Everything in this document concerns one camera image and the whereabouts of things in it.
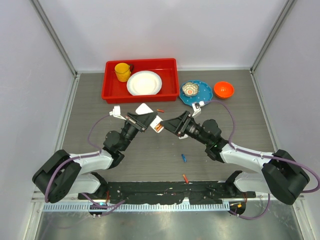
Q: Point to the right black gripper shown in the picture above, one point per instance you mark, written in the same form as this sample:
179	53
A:
179	125

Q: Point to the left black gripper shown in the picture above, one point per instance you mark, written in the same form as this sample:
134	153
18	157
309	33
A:
142	121

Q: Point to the white remote control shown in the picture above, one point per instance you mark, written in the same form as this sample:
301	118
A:
153	119

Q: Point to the white battery cover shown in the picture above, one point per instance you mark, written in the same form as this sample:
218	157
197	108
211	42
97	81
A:
183	137

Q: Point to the orange battery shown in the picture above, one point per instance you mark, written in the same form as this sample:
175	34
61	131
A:
158	128

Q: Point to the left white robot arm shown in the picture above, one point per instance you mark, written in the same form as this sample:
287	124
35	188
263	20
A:
63	173

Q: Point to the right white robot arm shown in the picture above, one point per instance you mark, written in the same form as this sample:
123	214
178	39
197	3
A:
273	173

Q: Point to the blue battery right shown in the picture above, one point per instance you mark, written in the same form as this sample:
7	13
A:
183	158

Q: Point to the small patterned bowl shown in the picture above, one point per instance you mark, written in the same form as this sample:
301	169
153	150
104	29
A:
190	89

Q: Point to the white paper plate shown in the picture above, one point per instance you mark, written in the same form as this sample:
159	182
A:
144	83

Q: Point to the red plastic tray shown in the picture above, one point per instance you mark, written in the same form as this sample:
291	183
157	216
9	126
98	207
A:
116	92

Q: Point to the blue dotted plate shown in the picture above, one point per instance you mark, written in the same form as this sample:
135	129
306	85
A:
205	93

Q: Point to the yellow mug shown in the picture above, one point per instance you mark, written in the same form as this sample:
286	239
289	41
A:
123	71

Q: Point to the red battery near base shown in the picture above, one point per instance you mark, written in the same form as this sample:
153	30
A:
185	178

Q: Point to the orange plastic bowl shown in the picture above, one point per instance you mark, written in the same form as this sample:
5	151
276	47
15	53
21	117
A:
223	90

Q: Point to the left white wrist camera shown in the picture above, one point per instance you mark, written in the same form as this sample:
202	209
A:
116	112

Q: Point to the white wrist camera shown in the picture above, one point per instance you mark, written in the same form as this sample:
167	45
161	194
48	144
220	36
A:
196	106
116	112

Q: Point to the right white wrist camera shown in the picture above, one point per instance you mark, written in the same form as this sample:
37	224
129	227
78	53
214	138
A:
196	106

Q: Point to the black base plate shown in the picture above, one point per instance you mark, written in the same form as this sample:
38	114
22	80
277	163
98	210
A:
169	192

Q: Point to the slotted cable duct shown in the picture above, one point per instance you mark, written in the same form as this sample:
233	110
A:
130	208

